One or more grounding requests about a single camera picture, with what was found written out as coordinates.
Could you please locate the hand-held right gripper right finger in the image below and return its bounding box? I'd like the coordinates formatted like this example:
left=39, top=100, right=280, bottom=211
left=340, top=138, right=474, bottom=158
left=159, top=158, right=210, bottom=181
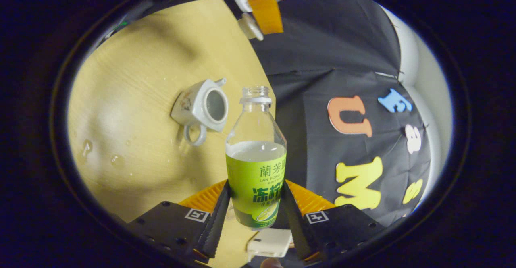
left=282, top=179, right=386, bottom=262

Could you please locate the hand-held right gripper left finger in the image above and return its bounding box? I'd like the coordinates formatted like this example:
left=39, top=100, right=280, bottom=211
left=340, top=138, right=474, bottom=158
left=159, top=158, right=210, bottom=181
left=127, top=179, right=231, bottom=260

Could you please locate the white teacup lid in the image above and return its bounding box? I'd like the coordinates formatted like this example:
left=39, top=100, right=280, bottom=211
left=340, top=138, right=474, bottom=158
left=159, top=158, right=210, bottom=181
left=237, top=0, right=265, bottom=42

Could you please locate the green label water bottle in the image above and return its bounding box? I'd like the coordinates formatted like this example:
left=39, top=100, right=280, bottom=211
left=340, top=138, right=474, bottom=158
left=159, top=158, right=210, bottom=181
left=225, top=86, right=287, bottom=231

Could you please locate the white teacup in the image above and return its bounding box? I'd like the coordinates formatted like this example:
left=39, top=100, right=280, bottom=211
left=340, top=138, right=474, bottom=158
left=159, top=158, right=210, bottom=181
left=171, top=78, right=229, bottom=147

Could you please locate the white toaster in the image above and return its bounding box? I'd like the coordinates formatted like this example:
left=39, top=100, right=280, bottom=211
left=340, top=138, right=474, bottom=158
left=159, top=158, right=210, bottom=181
left=246, top=228, right=294, bottom=263

